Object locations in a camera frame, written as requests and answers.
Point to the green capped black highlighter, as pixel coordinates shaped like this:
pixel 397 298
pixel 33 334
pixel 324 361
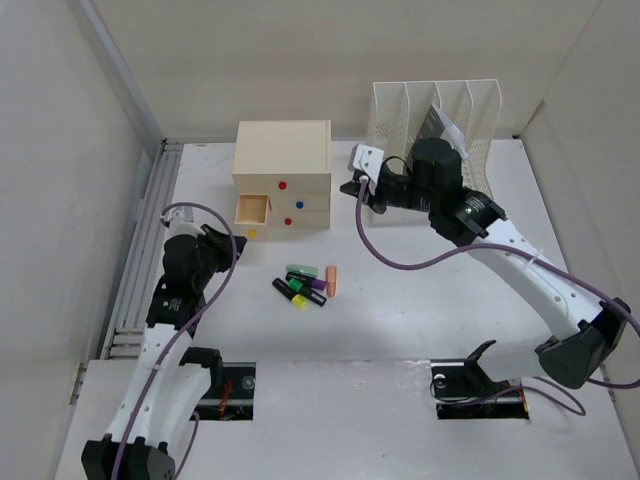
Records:
pixel 283 288

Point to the white mesh file organizer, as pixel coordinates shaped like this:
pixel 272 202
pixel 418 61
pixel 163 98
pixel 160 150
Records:
pixel 398 109

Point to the mint green highlighter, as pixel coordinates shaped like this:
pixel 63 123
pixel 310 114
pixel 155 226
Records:
pixel 302 270

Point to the cream drawer cabinet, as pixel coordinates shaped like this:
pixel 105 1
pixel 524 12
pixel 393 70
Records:
pixel 283 147

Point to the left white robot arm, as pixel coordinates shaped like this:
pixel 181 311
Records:
pixel 171 375

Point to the black marker pen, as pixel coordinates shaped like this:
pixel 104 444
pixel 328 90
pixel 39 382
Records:
pixel 312 296

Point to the aluminium rail frame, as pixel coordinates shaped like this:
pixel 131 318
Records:
pixel 136 281

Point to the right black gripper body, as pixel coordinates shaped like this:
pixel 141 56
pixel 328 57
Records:
pixel 393 191

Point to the yellow highlighter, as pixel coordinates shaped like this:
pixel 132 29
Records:
pixel 299 301

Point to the dark grey booklet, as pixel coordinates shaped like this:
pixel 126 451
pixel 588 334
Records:
pixel 438 125

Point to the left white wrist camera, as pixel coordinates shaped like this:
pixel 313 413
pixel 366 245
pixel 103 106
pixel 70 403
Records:
pixel 180 221

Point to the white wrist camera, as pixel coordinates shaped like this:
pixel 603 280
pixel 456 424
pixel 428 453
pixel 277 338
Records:
pixel 180 221
pixel 367 160

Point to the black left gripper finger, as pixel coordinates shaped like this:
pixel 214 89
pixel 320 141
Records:
pixel 240 243
pixel 211 232

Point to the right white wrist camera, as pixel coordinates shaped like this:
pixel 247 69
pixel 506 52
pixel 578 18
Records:
pixel 367 160

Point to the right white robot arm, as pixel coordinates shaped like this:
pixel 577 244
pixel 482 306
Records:
pixel 584 324

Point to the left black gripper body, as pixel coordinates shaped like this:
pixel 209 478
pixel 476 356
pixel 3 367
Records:
pixel 216 256

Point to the purple capped black highlighter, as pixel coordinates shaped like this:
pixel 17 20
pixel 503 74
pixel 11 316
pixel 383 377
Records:
pixel 311 282

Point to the orange highlighter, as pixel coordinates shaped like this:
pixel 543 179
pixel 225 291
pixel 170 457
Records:
pixel 331 280

